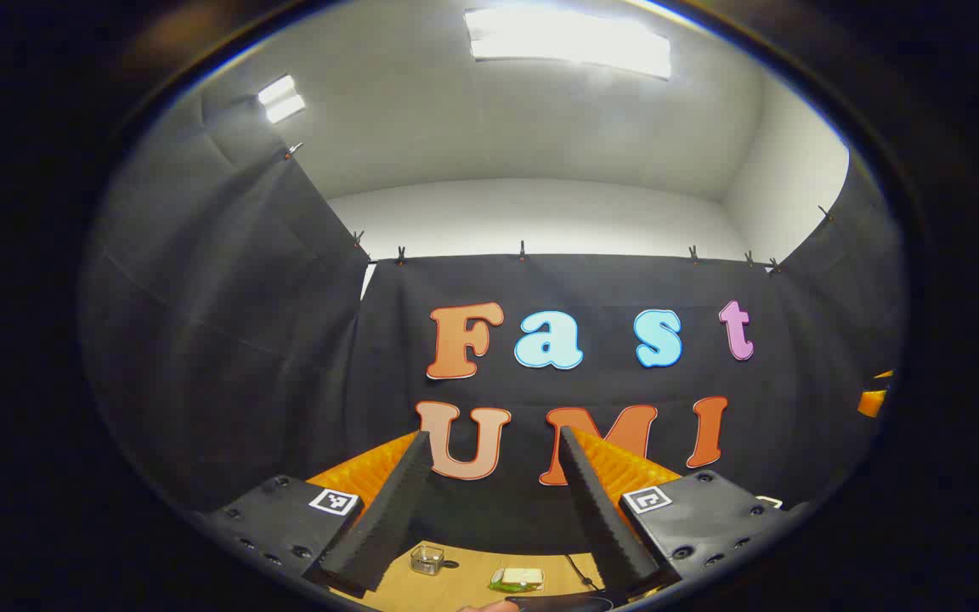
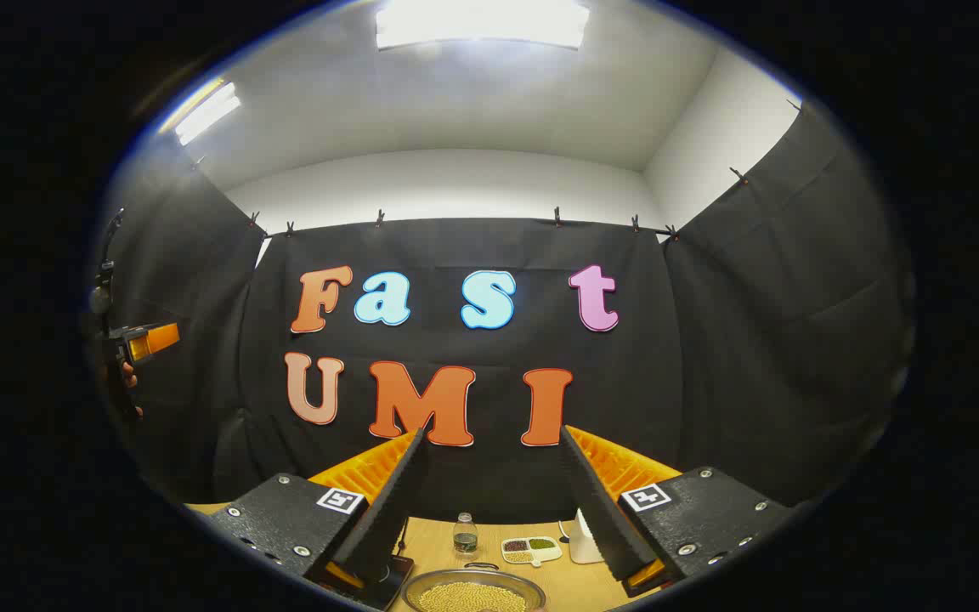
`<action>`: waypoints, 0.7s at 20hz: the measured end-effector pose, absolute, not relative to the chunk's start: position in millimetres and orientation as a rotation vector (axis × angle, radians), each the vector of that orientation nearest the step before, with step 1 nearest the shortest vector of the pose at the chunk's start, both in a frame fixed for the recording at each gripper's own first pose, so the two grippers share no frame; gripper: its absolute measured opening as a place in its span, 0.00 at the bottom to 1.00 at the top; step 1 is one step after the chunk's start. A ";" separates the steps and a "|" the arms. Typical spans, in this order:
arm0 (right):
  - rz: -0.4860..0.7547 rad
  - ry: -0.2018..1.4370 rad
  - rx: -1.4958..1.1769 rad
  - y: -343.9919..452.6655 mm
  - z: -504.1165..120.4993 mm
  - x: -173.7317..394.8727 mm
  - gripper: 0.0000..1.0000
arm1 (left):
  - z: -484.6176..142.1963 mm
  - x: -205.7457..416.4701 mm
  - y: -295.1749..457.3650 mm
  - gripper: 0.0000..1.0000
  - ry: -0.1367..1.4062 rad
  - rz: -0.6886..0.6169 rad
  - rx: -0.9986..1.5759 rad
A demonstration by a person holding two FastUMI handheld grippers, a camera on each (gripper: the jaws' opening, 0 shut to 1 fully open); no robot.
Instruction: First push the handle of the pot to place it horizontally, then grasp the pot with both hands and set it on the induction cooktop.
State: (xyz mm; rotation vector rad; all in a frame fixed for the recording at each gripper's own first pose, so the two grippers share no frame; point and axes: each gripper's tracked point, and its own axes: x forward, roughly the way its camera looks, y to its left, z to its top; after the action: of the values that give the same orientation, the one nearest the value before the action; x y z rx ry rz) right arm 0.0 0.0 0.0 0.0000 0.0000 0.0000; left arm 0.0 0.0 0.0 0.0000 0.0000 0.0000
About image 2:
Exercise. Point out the black backdrop cloth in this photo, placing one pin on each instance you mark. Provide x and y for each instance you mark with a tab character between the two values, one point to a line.
710	340

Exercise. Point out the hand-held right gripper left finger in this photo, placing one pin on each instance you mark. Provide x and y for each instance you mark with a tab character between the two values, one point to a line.
387	518

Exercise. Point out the white toaster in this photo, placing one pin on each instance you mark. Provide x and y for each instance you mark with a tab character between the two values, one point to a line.
583	544

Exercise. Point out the black induction cooktop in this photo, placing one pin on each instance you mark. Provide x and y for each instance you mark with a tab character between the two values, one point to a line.
396	580

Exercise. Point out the white divided bean dish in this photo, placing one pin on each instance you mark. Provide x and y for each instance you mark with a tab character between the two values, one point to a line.
545	554

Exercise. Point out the large ceiling light panel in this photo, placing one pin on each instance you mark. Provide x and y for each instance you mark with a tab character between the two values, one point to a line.
481	21

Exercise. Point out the clear plastic water bottle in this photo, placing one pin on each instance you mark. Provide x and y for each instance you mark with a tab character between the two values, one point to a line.
465	540

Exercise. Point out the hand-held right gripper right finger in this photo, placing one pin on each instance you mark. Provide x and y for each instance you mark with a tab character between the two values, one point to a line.
600	518

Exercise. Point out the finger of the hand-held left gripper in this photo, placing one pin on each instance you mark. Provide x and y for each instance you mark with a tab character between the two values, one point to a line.
154	341

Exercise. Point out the narrow ceiling light panel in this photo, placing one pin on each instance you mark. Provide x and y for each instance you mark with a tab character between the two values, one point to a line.
207	112

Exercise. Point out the pile of soybeans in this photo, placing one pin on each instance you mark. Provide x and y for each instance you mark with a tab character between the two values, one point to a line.
472	597

